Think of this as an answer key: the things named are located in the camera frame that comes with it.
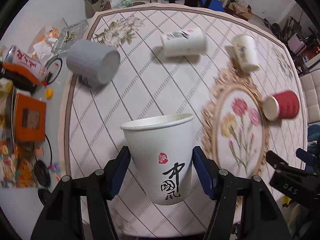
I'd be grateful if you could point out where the orange gift box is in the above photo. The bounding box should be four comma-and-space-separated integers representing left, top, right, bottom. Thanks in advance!
14, 93, 47, 142

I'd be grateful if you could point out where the floral patterned table mat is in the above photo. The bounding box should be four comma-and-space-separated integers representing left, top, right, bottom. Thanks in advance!
57, 3, 308, 238

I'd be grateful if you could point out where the grey ribbed plastic mug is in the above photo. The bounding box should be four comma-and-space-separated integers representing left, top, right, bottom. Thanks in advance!
66, 40, 120, 89

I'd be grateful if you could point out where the white paper cup with barcode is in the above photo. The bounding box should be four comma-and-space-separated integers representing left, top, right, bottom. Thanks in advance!
161, 27, 207, 57

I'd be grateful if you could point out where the red corrugated paper cup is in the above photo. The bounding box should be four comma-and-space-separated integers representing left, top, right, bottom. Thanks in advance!
263, 90, 300, 121

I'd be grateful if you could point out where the red white snack package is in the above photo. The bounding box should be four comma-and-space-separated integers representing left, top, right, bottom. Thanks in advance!
1, 45, 48, 86

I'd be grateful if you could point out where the yellow bottle cap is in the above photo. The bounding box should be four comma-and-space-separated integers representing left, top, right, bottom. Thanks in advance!
45, 88, 54, 99

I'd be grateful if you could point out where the clear glass tray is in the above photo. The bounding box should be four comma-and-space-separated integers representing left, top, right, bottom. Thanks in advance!
51, 20, 88, 55

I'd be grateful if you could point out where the small white calligraphy paper cup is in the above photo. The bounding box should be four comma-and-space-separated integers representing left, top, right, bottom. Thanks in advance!
232, 34, 260, 73

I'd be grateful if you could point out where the black round cap with cable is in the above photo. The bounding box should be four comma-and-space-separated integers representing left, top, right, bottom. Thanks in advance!
34, 160, 51, 187

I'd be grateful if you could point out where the yellow plastic bag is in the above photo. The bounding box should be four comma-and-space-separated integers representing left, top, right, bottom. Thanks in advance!
0, 77, 14, 103

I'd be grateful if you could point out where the white paper cup with calligraphy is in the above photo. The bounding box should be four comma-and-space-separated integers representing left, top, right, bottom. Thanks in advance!
121, 114, 194, 205

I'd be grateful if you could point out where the colourful snack bag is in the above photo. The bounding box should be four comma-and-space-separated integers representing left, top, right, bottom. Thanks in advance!
1, 140, 38, 189

